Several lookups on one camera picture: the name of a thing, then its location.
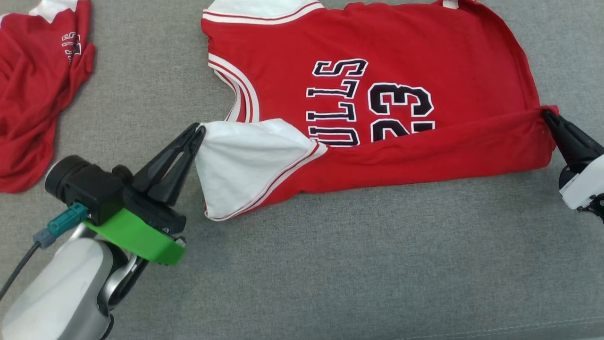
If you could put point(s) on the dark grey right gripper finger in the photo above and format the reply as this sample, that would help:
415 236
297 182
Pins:
568 153
583 144

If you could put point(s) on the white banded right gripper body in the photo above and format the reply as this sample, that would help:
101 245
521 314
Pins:
587 182

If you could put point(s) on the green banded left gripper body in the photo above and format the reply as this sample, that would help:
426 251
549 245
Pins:
141 231

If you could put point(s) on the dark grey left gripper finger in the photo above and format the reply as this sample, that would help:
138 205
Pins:
177 184
165 163

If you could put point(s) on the red Bulls 23 jersey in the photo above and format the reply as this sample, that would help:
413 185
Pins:
424 52

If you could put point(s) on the red white basketball shorts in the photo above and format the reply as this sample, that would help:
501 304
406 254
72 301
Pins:
28 94

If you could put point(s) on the grey fabric sofa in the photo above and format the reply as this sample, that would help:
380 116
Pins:
354 269

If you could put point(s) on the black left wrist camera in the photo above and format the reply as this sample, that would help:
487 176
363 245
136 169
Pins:
89 186

